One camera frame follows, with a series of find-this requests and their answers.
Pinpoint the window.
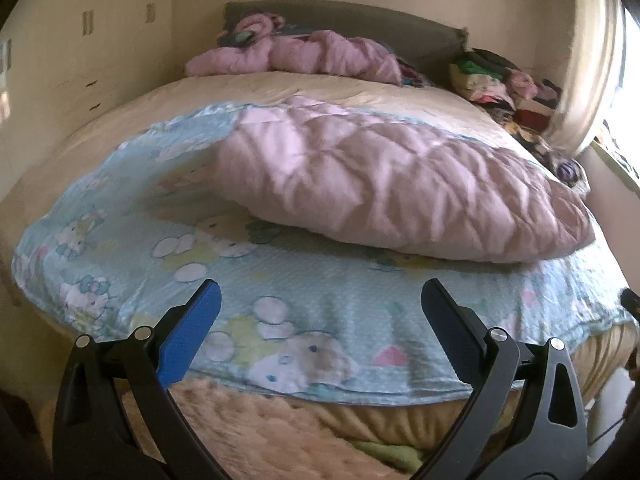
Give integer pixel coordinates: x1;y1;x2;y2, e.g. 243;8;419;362
600;5;640;161

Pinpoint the pile of folded clothes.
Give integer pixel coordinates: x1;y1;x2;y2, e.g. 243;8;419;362
449;47;563;126

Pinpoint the grey headboard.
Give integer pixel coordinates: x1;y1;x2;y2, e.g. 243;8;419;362
222;0;471;68

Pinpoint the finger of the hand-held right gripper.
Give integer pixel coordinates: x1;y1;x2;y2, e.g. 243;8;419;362
620;287;640;321

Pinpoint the crumpled pink quilted garment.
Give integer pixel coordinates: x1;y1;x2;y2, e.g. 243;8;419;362
185;30;403;86

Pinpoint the blue cartoon printed blanket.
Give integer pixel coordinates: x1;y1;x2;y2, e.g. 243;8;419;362
12;95;638;406

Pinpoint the beige fluffy blanket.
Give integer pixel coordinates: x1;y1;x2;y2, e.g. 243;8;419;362
120;377;416;480

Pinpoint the colourful striped cloth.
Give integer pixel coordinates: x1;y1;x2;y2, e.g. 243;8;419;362
397;57;436;88

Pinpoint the cream curtain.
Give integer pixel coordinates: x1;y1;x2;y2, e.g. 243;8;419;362
542;0;628;156

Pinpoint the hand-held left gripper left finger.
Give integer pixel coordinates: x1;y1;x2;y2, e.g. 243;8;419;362
52;278;236;480

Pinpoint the plastic bag of clothes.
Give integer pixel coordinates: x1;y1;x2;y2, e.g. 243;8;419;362
545;152;593;196

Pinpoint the pink quilted jacket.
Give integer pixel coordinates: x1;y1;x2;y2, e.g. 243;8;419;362
207;95;598;265

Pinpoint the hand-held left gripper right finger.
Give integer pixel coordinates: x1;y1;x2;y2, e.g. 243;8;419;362
410;278;587;480

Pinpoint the bed with beige sheet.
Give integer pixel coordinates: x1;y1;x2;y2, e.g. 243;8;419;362
0;70;640;461

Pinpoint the cream wardrobe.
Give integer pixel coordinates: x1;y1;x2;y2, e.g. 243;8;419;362
0;0;181;201

